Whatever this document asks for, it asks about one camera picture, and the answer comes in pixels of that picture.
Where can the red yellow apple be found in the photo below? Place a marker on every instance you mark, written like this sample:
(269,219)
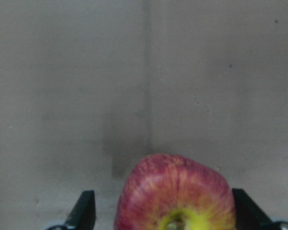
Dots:
(172,192)

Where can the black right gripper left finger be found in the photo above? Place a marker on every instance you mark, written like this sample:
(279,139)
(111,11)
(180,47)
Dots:
(83,214)

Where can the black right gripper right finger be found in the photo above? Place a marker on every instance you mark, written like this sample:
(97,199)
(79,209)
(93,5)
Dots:
(249,216)

